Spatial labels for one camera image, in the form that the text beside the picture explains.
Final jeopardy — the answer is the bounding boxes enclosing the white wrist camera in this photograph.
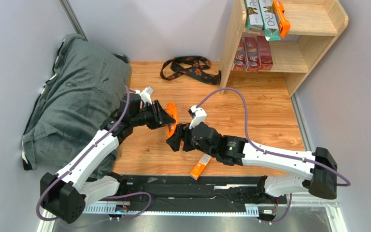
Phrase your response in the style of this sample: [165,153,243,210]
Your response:
[135,86,154,105]
[188,105,207,130]

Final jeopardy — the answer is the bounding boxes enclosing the black orange patterned strap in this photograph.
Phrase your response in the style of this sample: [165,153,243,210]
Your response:
[159,56,222,86]

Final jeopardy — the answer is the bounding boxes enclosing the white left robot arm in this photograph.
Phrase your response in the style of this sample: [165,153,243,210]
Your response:
[36,90,176,224]

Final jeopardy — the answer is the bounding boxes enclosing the wooden two-tier shelf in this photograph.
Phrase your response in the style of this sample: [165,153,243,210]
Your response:
[219,0,349,95]

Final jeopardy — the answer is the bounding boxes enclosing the silver teal Oral toothpaste box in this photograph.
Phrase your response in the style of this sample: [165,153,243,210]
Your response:
[244,0,263,34]

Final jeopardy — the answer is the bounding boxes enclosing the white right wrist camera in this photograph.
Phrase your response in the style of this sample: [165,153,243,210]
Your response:
[188,105,207,130]

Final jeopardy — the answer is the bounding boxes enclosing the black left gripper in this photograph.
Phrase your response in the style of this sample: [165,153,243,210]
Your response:
[130,100,175,130]

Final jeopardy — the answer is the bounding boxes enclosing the silver red toothpaste box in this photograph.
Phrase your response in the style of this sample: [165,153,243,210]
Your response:
[257,36,273,71]

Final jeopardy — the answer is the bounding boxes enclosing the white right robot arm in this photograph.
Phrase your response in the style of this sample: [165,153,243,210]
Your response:
[166,122,338,200]

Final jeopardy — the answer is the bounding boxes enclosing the red 3D toothpaste box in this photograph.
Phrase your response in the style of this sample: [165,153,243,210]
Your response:
[232,38,247,71]
[244,37,260,73]

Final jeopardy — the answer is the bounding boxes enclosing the dark green pillow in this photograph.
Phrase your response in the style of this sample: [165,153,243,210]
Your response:
[21,34,131,171]

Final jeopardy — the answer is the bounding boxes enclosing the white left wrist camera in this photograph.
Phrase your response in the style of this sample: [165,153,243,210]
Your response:
[135,86,154,105]

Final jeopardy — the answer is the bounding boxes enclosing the orange toothpaste box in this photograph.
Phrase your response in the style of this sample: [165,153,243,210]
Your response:
[165,101,180,139]
[190,154,212,180]
[272,0,291,38]

